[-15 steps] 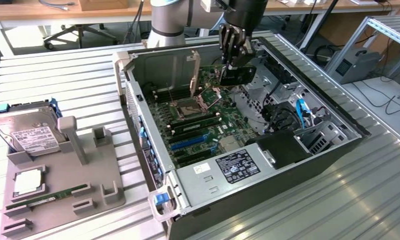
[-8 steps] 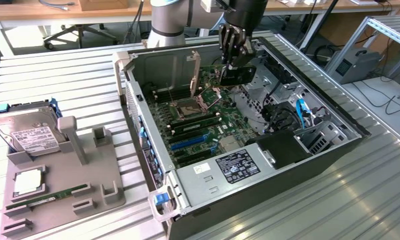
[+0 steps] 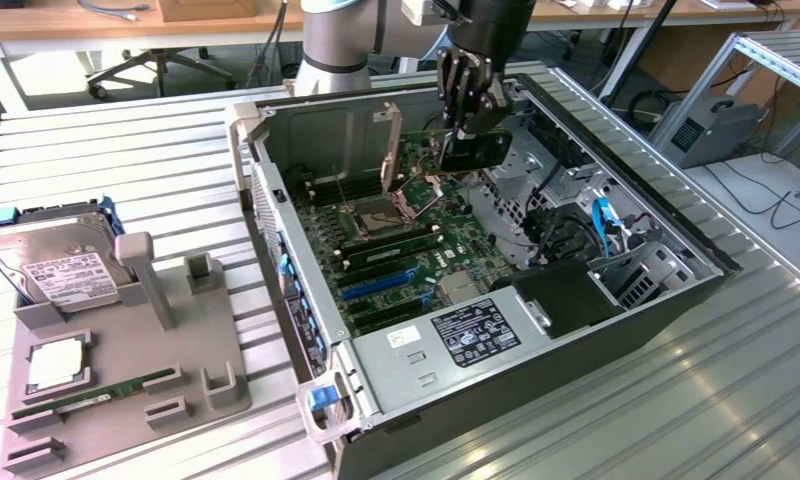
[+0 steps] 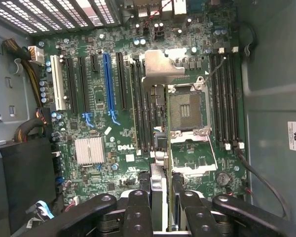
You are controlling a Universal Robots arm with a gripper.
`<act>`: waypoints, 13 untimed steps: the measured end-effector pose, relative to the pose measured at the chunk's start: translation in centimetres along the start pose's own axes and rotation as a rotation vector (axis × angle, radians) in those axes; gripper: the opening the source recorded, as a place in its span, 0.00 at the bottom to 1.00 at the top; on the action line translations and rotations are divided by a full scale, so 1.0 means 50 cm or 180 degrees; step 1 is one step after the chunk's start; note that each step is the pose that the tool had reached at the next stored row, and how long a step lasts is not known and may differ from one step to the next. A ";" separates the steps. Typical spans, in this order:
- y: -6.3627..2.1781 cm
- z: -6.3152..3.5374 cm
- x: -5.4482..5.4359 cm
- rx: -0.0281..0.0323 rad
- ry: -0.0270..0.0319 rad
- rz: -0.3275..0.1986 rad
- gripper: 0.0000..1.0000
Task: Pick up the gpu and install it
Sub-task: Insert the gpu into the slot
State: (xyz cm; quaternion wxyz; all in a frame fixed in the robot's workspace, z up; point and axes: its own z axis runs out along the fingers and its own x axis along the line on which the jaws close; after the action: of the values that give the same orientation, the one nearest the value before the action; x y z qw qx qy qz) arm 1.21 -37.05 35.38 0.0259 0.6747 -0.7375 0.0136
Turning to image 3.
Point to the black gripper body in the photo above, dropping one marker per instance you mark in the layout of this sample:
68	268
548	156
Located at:
493	25

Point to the graphics card with metal bracket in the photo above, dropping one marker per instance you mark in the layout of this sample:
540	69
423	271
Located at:
496	150

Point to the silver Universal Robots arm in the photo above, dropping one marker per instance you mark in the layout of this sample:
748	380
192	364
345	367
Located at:
340	45

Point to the black office chair base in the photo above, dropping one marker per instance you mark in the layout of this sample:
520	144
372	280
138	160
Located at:
567	37

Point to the silver drive cage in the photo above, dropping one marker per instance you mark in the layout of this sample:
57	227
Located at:
529	165

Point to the metal socket cover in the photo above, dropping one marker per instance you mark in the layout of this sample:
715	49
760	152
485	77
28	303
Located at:
423	197

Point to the black RAM slot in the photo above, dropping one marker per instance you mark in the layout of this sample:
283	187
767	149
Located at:
360	178
360	190

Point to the black slanted pole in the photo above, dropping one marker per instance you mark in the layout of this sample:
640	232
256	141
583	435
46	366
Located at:
640	45

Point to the thin locking lever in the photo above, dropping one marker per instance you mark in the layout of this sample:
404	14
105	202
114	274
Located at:
340	192

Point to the CPU socket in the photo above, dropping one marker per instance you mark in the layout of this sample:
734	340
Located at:
376	217

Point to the green motherboard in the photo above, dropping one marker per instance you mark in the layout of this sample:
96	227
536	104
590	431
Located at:
453	240

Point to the RAM stick with white label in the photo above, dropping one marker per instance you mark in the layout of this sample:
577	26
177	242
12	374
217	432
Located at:
380	256

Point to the grey computer tower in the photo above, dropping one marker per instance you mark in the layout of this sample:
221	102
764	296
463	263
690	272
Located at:
714	130

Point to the black expansion slot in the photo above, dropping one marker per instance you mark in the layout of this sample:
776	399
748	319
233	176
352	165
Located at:
387	309
373	272

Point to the long wooden desk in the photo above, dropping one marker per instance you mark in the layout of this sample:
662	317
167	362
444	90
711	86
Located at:
740	15

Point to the silver chipset heatsink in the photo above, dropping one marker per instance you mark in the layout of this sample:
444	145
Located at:
463	289

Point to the blue expansion slot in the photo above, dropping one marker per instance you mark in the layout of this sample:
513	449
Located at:
380	286

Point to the silver disk bay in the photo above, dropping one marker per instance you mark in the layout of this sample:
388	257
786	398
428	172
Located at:
647	270

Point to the black plastic shroud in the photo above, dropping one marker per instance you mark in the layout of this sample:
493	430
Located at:
567	300

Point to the wooden box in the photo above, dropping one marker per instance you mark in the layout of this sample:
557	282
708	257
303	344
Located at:
200	10

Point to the office chair with grey base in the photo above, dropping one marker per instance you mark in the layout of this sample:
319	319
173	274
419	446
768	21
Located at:
163	62

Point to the silver power supply with label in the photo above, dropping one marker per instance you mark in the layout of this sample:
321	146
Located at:
400	370

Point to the open black PC case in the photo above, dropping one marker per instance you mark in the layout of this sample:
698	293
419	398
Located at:
573	380

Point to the blue case latch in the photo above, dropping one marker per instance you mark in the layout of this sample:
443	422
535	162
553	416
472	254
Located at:
321	398

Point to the silver hard disk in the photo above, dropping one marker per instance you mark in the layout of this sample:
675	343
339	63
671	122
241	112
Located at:
60	270

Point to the grey parts rack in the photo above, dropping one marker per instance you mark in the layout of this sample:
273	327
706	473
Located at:
120	360

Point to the silver CPU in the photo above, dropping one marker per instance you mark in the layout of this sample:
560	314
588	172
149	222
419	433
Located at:
54	364

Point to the green RAM stick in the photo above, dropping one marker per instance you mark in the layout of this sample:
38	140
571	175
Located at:
93	397

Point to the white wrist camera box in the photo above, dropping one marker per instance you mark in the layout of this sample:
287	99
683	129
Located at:
419	12

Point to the aluminium frame rack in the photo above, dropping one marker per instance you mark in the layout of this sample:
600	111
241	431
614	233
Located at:
787	55

